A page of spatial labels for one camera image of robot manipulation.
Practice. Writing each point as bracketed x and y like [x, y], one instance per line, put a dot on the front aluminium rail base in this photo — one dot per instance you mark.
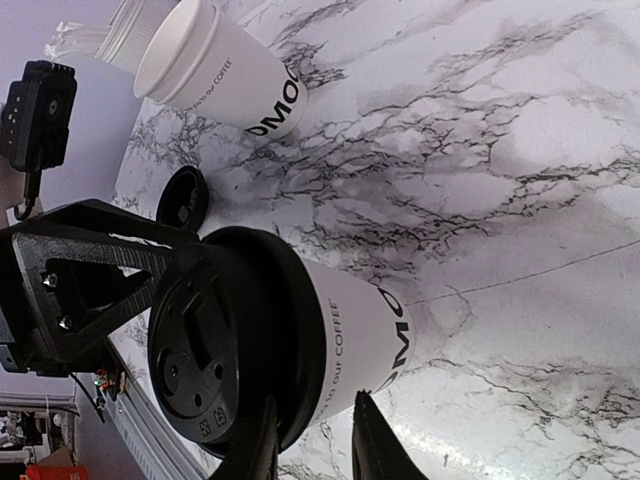
[130, 442]

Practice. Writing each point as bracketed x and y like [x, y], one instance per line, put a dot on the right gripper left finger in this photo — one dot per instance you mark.
[254, 453]

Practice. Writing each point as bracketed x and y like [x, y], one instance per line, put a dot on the white paper cup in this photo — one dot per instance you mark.
[369, 337]

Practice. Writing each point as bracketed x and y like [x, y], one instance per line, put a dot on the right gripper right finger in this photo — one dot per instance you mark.
[376, 451]

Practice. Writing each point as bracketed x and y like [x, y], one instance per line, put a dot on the stack of white paper cups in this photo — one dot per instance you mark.
[201, 61]

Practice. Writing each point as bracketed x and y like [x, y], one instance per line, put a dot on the black plastic cup lid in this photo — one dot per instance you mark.
[236, 319]

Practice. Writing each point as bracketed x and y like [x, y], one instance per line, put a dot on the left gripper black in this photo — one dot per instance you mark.
[72, 276]

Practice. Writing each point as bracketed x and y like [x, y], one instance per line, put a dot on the grey cylindrical canister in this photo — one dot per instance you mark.
[130, 31]

